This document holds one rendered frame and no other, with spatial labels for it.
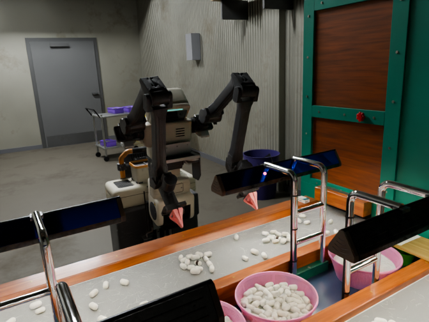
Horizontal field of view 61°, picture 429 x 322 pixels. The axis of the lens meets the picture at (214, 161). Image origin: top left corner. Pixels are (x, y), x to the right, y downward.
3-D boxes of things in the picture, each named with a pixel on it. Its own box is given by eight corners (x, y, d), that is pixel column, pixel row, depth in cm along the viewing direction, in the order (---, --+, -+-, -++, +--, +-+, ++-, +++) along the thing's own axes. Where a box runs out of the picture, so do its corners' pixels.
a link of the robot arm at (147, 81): (162, 68, 145) (138, 71, 140) (174, 98, 142) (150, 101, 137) (138, 119, 183) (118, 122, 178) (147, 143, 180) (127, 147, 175)
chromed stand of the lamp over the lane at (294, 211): (260, 264, 154) (258, 161, 142) (295, 251, 163) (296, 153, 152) (291, 286, 138) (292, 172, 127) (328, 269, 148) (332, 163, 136)
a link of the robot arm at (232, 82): (252, 66, 164) (233, 66, 160) (261, 92, 161) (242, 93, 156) (214, 111, 202) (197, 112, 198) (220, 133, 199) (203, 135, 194)
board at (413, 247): (353, 230, 161) (353, 227, 161) (375, 221, 168) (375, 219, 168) (428, 261, 134) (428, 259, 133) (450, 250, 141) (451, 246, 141)
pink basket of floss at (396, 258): (327, 291, 134) (328, 268, 132) (327, 255, 159) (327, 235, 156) (407, 301, 126) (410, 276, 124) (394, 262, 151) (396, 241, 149)
